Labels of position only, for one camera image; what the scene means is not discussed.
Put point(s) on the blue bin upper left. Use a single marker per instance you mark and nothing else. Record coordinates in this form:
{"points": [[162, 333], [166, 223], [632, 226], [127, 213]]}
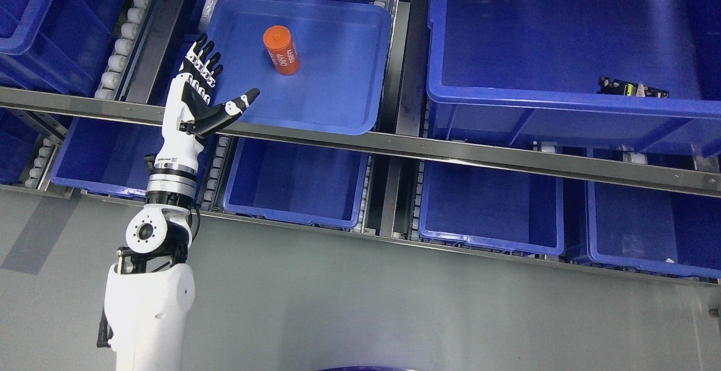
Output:
{"points": [[56, 45]]}

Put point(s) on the blue bin lower left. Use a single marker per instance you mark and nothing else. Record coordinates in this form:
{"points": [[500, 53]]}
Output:
{"points": [[106, 157]]}

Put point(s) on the shallow blue tray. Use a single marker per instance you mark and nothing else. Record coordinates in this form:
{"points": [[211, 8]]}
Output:
{"points": [[342, 49]]}

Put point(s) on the small black circuit board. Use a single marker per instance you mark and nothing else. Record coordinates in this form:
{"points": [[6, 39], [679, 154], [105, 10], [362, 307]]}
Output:
{"points": [[618, 87]]}

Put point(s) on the large blue bin right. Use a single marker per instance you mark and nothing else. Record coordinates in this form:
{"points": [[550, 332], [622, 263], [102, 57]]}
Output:
{"points": [[513, 72]]}

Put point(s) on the blue bin lower centre-right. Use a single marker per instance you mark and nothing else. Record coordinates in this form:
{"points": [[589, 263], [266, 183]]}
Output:
{"points": [[487, 208]]}

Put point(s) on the steel shelf rail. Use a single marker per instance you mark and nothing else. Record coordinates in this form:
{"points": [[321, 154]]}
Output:
{"points": [[393, 145]]}

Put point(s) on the blue bin lower right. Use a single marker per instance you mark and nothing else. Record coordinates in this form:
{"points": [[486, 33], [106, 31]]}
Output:
{"points": [[661, 232]]}

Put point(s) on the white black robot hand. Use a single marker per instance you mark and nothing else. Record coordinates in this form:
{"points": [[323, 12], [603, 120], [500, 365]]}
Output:
{"points": [[190, 116]]}

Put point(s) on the blue bin lower middle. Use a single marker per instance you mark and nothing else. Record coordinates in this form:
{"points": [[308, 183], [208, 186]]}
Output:
{"points": [[296, 183]]}

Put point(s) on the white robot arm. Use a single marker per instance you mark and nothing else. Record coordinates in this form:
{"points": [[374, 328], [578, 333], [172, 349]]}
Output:
{"points": [[151, 288]]}

